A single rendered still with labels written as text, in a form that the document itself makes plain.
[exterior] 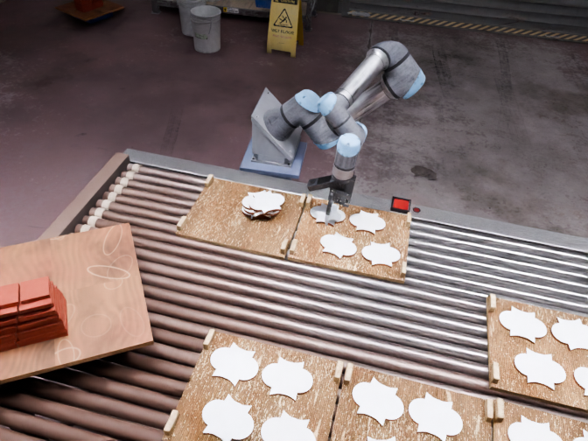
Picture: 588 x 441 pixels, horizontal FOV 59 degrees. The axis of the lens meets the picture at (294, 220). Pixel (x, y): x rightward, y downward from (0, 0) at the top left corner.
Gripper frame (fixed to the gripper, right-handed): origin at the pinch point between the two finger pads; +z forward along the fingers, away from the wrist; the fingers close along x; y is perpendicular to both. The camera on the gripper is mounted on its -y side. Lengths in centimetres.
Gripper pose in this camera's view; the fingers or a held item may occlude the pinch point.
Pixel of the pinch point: (327, 213)
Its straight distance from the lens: 199.7
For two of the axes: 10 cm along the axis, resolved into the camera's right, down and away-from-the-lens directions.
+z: -1.1, 7.3, 6.8
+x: 2.3, -6.4, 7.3
